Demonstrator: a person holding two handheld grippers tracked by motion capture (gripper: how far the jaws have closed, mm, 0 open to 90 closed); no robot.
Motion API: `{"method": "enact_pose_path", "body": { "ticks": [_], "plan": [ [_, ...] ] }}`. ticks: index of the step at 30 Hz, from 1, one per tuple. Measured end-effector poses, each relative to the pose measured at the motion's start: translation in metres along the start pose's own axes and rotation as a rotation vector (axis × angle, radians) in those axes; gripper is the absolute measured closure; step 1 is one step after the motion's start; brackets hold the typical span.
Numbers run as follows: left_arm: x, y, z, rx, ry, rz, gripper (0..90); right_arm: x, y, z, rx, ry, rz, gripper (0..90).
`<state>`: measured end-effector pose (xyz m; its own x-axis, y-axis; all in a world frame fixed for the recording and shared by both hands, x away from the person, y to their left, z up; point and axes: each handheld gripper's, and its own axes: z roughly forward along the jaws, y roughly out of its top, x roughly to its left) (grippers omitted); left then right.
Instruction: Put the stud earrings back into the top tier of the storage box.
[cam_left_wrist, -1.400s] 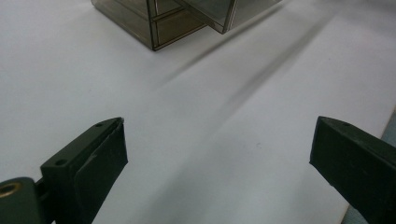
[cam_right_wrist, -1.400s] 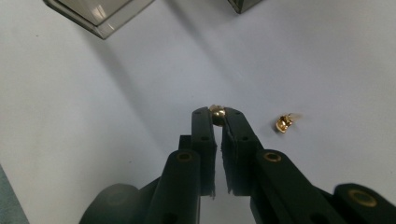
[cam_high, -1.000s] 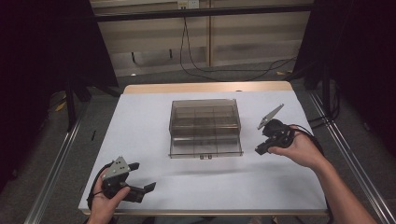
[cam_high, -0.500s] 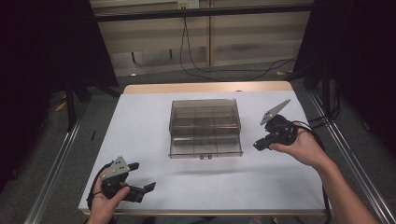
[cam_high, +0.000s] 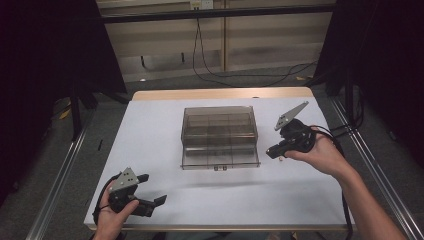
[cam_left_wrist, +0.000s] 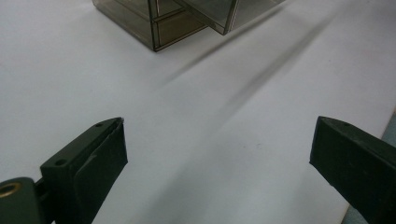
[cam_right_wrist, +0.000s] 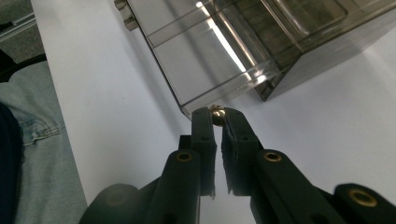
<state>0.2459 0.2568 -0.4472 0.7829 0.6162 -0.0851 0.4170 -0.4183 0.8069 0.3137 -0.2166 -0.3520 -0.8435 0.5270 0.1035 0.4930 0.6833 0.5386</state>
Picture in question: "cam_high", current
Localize white table cover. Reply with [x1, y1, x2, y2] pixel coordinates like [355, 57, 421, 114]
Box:
[83, 97, 356, 228]

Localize metal floor rail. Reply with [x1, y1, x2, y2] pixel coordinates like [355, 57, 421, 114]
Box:
[25, 109, 98, 240]
[329, 96, 424, 240]

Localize black curtain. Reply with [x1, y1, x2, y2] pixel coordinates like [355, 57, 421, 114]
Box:
[313, 0, 424, 168]
[0, 0, 128, 208]

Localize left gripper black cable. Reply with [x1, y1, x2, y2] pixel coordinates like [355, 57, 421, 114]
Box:
[93, 172, 122, 225]

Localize black wall cable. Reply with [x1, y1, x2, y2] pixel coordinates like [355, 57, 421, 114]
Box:
[197, 18, 318, 79]
[192, 18, 291, 88]

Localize person's left hand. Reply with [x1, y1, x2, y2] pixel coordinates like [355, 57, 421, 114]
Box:
[96, 191, 140, 238]

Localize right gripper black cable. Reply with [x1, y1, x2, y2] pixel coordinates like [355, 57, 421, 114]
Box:
[309, 124, 355, 240]

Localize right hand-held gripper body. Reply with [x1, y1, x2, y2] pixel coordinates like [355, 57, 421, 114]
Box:
[274, 101, 316, 154]

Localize black horizontal bar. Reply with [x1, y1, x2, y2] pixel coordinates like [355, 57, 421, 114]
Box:
[99, 4, 336, 24]

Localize white wall socket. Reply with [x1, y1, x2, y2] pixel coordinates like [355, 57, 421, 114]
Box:
[189, 0, 214, 10]

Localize person's right hand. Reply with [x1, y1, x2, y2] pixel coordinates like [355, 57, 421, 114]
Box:
[284, 135, 351, 179]

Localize smoky plastic drawer organizer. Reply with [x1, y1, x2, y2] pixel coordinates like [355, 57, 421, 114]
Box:
[180, 105, 261, 172]

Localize black stand leg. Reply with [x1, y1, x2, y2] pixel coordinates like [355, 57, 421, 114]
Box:
[68, 93, 84, 143]
[343, 66, 356, 129]

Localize black floor cables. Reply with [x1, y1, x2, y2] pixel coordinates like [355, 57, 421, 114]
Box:
[328, 86, 366, 139]

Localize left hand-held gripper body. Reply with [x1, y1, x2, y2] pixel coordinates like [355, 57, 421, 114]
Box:
[108, 167, 140, 214]

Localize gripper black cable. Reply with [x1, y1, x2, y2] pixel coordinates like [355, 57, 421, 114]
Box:
[309, 124, 355, 240]
[93, 172, 122, 225]

